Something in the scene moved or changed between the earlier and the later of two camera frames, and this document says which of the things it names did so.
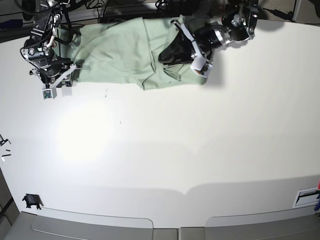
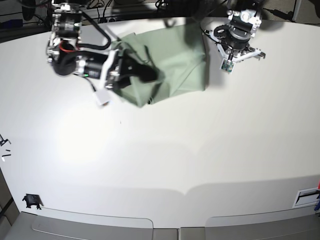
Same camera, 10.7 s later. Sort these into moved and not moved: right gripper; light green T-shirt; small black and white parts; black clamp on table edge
Moved: light green T-shirt; right gripper
Not moved: black clamp on table edge; small black and white parts
